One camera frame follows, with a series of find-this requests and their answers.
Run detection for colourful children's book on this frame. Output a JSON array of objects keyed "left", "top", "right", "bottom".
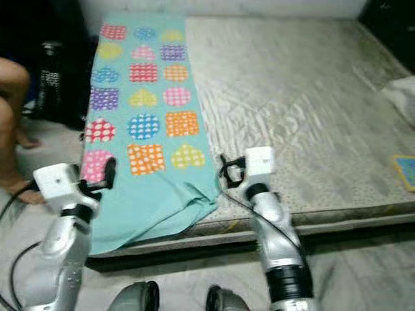
[{"left": 392, "top": 154, "right": 415, "bottom": 192}]

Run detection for teal blanket with colourful shapes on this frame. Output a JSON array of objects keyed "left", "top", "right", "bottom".
[{"left": 81, "top": 13, "right": 221, "bottom": 255}]

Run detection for grey quilted mattress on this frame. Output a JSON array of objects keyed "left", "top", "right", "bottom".
[{"left": 91, "top": 16, "right": 415, "bottom": 257}]

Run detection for black bag with white print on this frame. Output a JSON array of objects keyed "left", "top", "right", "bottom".
[{"left": 32, "top": 40, "right": 91, "bottom": 127}]

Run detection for left robot leg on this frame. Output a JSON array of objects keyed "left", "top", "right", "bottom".
[{"left": 107, "top": 281, "right": 160, "bottom": 311}]

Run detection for robot leg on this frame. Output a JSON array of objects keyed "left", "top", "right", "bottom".
[
  {"left": 206, "top": 285, "right": 247, "bottom": 311},
  {"left": 107, "top": 281, "right": 160, "bottom": 311}
]

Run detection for right robot leg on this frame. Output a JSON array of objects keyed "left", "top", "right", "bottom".
[{"left": 206, "top": 285, "right": 247, "bottom": 311}]

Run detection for white pillow with tree print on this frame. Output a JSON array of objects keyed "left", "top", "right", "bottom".
[{"left": 381, "top": 76, "right": 415, "bottom": 127}]

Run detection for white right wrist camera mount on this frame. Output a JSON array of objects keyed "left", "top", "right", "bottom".
[{"left": 245, "top": 146, "right": 276, "bottom": 187}]

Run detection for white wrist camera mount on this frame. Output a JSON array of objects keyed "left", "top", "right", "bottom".
[
  {"left": 245, "top": 146, "right": 276, "bottom": 187},
  {"left": 34, "top": 163, "right": 84, "bottom": 207}
]

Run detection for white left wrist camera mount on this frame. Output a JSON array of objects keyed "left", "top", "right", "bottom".
[{"left": 34, "top": 163, "right": 84, "bottom": 207}]

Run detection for black bed frame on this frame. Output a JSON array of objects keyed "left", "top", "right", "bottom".
[{"left": 91, "top": 224, "right": 415, "bottom": 260}]

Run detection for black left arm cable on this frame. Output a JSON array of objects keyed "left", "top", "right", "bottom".
[{"left": 10, "top": 243, "right": 40, "bottom": 308}]

